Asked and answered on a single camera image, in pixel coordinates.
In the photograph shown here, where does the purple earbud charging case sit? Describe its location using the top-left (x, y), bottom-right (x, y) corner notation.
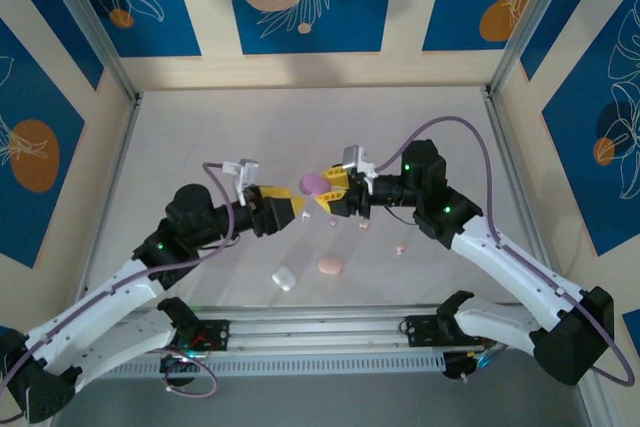
top-left (297, 172), bottom-right (332, 198)

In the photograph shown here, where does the pink earbud charging case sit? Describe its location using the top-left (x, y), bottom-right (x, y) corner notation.
top-left (317, 255), bottom-right (345, 278)

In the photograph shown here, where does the white earbud charging case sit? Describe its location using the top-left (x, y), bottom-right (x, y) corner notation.
top-left (270, 265), bottom-right (297, 292)

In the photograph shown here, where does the black controller box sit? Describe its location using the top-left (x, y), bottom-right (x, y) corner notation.
top-left (442, 349), bottom-right (501, 384)
top-left (158, 350), bottom-right (201, 389)

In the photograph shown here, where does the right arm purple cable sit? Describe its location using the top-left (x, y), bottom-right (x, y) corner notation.
top-left (374, 115), bottom-right (636, 388)

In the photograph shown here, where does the aluminium side rail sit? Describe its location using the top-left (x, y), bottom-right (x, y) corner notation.
top-left (480, 87), bottom-right (554, 273)
top-left (74, 94), bottom-right (144, 318)

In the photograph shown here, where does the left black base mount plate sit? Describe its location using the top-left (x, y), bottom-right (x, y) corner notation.
top-left (164, 319), bottom-right (231, 354)

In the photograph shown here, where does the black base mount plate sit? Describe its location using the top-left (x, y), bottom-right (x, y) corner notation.
top-left (402, 314), bottom-right (499, 349)
top-left (164, 319), bottom-right (231, 354)

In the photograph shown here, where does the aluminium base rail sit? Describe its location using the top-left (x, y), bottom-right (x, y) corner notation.
top-left (192, 302), bottom-right (509, 354)

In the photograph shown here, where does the grey slotted cable duct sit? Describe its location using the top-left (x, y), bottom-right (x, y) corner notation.
top-left (104, 350), bottom-right (447, 379)

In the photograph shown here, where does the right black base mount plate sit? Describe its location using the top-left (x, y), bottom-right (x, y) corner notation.
top-left (402, 314), bottom-right (499, 349)

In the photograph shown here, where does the aluminium frame post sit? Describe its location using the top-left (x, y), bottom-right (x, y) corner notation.
top-left (37, 0), bottom-right (141, 106)
top-left (487, 0), bottom-right (584, 98)

